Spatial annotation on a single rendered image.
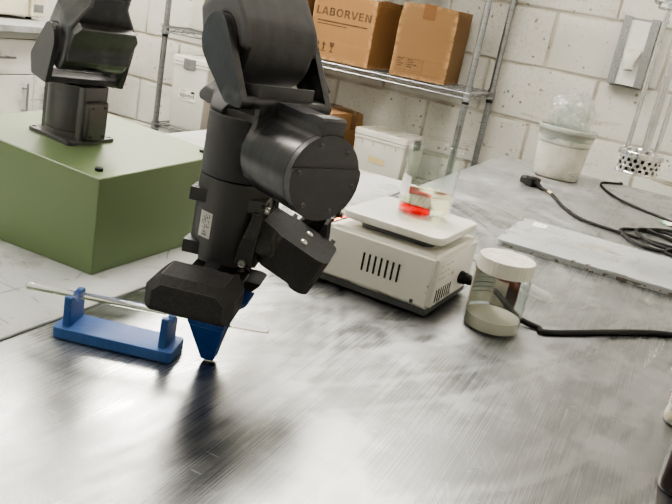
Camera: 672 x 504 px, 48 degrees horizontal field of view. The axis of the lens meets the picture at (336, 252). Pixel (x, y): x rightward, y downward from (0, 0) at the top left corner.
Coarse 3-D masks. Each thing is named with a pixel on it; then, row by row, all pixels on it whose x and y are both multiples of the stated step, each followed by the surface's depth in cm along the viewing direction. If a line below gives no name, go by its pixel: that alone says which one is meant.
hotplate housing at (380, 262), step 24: (336, 240) 82; (360, 240) 81; (384, 240) 80; (408, 240) 80; (456, 240) 85; (336, 264) 83; (360, 264) 81; (384, 264) 80; (408, 264) 79; (432, 264) 77; (456, 264) 83; (360, 288) 82; (384, 288) 80; (408, 288) 79; (432, 288) 78; (456, 288) 86
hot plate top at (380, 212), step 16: (352, 208) 82; (368, 208) 84; (384, 208) 85; (384, 224) 80; (400, 224) 80; (416, 224) 81; (448, 224) 83; (464, 224) 85; (432, 240) 77; (448, 240) 79
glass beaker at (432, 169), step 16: (416, 144) 84; (432, 144) 85; (448, 144) 85; (416, 160) 80; (432, 160) 79; (448, 160) 79; (416, 176) 81; (432, 176) 80; (448, 176) 80; (400, 192) 83; (416, 192) 81; (432, 192) 80; (448, 192) 81; (400, 208) 83; (416, 208) 81; (432, 208) 81; (448, 208) 82; (432, 224) 82
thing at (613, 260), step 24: (504, 240) 113; (528, 240) 116; (552, 240) 119; (576, 240) 122; (600, 240) 125; (576, 264) 110; (600, 264) 110; (624, 264) 113; (648, 264) 116; (648, 288) 106
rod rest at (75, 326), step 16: (80, 288) 62; (64, 304) 60; (80, 304) 62; (64, 320) 60; (80, 320) 62; (96, 320) 63; (176, 320) 61; (64, 336) 60; (80, 336) 60; (96, 336) 60; (112, 336) 60; (128, 336) 61; (144, 336) 61; (160, 336) 60; (176, 336) 62; (128, 352) 60; (144, 352) 60; (160, 352) 60; (176, 352) 61
